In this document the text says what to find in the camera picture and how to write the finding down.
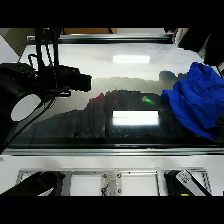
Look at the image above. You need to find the blue garment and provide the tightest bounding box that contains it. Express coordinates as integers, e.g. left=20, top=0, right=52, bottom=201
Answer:
left=161, top=61, right=224, bottom=143

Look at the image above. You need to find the silver frame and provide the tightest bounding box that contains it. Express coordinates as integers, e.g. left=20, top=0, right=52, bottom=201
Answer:
left=0, top=32, right=224, bottom=197

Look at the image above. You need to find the black garment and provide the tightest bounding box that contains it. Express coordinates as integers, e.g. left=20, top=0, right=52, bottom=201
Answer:
left=164, top=27, right=224, bottom=67

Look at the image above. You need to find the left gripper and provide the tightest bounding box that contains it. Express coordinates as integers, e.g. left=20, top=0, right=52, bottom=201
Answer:
left=60, top=65, right=93, bottom=93

